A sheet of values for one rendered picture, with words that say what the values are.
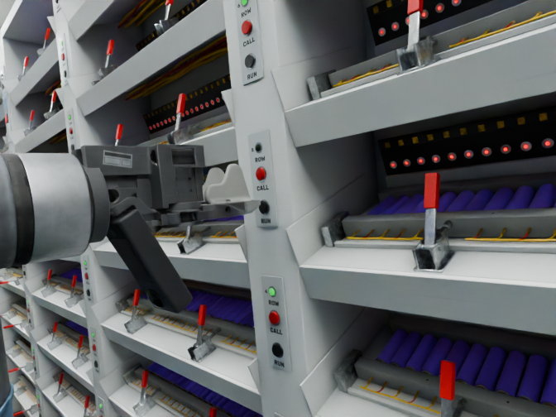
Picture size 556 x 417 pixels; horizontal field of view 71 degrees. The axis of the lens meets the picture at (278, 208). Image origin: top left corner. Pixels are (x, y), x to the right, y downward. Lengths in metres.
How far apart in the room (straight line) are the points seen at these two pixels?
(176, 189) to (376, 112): 0.21
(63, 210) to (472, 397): 0.43
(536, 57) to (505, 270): 0.17
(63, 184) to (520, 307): 0.37
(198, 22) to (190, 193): 0.32
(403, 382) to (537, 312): 0.21
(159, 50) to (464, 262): 0.59
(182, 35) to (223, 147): 0.21
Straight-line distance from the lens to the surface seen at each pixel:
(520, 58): 0.37
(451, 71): 0.38
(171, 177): 0.39
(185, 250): 0.69
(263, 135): 0.51
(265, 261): 0.52
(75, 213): 0.34
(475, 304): 0.39
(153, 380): 1.08
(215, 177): 0.48
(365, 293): 0.44
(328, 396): 0.56
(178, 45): 0.71
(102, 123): 1.13
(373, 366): 0.55
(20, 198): 0.34
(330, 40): 0.60
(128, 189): 0.39
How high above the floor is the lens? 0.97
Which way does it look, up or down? 2 degrees down
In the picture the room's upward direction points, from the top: 5 degrees counter-clockwise
